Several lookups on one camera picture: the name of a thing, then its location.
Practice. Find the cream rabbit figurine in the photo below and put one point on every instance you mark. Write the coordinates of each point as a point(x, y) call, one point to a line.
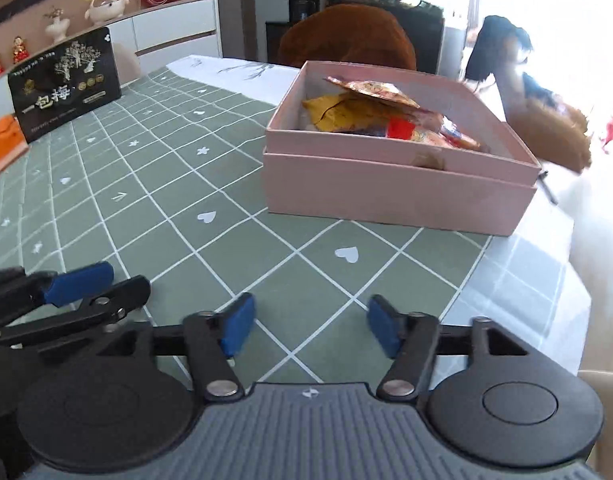
point(105, 5)

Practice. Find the large black snack bag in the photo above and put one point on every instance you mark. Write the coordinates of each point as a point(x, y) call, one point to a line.
point(61, 90)

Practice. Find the white vase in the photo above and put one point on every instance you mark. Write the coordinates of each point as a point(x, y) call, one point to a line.
point(56, 30)

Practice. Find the black and brown plush toy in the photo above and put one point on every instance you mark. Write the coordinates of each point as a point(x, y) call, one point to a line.
point(541, 125)

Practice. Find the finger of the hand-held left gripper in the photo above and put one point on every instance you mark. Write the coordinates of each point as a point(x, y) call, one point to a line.
point(121, 295)
point(81, 280)

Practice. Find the dark red spicy snack packet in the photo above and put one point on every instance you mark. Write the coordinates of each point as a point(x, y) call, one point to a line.
point(376, 91)

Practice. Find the pink cardboard box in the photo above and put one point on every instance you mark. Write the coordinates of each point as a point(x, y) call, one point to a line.
point(386, 195)

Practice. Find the brown chair back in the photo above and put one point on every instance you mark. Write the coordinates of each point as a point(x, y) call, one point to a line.
point(346, 37)

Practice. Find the gold snack packet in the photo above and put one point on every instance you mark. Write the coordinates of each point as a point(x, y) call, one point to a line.
point(331, 112)

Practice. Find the green grid tablecloth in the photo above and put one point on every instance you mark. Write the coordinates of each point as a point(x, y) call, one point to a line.
point(186, 185)

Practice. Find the wooden shelf cabinet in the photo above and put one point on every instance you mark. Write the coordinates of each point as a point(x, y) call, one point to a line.
point(176, 20)

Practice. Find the red and white snack packet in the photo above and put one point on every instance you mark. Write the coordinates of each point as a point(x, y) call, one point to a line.
point(456, 139)

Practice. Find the red cookie snack packet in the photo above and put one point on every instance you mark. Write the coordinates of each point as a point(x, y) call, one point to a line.
point(401, 127)

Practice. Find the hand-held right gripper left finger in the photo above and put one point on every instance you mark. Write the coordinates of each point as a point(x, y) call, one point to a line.
point(239, 325)

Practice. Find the orange box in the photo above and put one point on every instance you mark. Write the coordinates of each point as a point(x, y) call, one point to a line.
point(4, 150)

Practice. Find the black water dispenser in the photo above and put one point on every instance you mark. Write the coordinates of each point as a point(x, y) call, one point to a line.
point(299, 7)

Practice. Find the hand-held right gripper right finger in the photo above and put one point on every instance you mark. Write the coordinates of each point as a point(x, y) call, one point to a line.
point(384, 327)

